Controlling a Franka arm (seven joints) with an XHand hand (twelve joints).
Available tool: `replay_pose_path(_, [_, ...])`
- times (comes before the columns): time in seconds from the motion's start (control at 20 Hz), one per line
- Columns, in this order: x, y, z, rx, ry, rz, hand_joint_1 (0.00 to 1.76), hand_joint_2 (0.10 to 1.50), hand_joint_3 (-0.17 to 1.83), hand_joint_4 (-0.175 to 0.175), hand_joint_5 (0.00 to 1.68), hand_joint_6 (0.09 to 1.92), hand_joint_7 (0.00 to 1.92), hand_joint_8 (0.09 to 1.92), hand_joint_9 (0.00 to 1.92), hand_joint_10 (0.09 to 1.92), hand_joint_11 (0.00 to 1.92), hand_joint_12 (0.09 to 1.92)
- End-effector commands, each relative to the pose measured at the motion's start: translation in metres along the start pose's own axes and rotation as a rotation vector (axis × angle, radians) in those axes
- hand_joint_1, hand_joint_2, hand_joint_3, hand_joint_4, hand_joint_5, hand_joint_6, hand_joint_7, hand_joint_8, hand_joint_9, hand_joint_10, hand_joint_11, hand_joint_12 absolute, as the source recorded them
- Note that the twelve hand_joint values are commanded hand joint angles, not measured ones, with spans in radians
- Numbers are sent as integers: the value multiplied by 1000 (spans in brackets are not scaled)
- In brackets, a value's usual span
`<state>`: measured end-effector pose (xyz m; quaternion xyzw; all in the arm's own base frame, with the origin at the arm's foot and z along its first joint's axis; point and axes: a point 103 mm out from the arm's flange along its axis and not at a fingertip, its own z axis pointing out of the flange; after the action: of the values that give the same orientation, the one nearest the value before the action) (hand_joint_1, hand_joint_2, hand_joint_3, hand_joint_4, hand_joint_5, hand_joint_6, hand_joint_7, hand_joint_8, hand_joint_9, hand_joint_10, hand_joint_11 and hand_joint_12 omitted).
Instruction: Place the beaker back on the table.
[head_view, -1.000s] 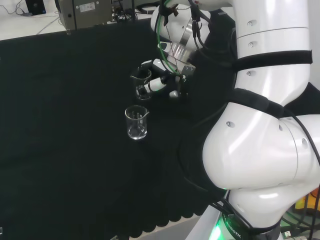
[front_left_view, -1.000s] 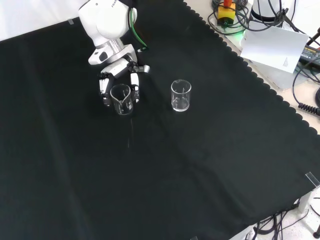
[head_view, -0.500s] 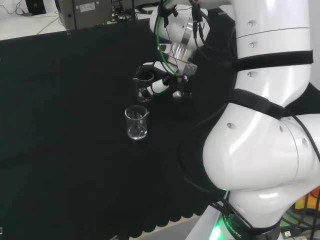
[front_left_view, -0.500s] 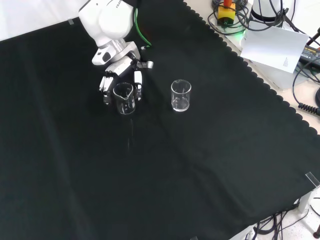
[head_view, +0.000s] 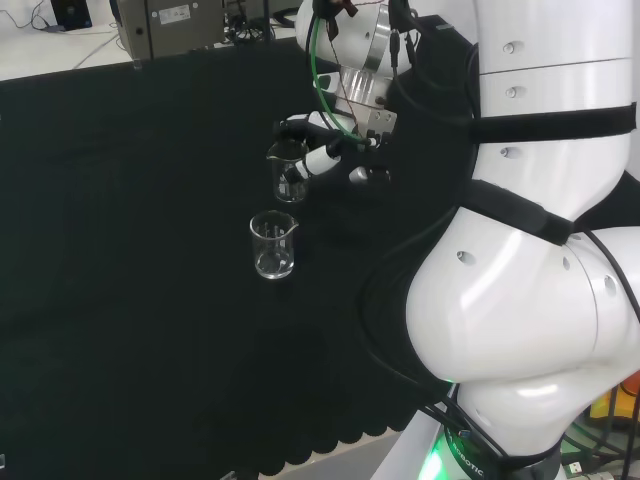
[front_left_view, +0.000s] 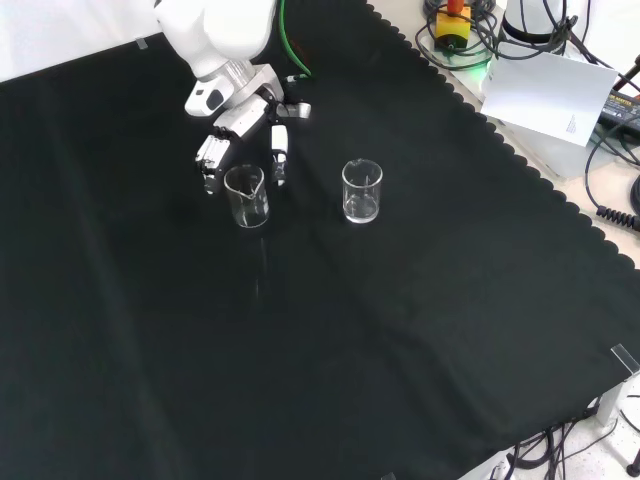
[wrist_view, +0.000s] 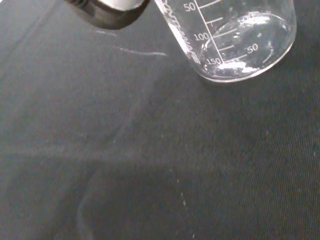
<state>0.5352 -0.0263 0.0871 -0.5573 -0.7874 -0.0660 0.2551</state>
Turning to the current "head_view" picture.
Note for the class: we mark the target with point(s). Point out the white plug connector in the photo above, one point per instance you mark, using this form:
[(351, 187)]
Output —
[(575, 467)]

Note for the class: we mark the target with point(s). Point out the yellow stop button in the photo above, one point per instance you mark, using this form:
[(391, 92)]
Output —
[(620, 400)]

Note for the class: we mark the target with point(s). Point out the small black box device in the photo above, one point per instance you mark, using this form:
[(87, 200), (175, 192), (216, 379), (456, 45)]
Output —
[(72, 12)]

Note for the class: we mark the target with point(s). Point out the clear glass beaker with spout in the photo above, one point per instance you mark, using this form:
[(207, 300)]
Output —
[(272, 260)]

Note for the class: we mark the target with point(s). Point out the grey metal equipment box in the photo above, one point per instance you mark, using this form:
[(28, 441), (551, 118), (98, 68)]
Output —
[(165, 30)]

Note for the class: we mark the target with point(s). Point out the small clear glass beaker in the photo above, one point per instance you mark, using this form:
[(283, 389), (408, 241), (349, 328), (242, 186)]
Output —
[(287, 190)]

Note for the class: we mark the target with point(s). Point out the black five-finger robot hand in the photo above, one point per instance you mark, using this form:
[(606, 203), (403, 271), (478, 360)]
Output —
[(320, 161)]

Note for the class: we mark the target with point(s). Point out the black bench cloth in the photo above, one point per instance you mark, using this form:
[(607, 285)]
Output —
[(125, 250)]

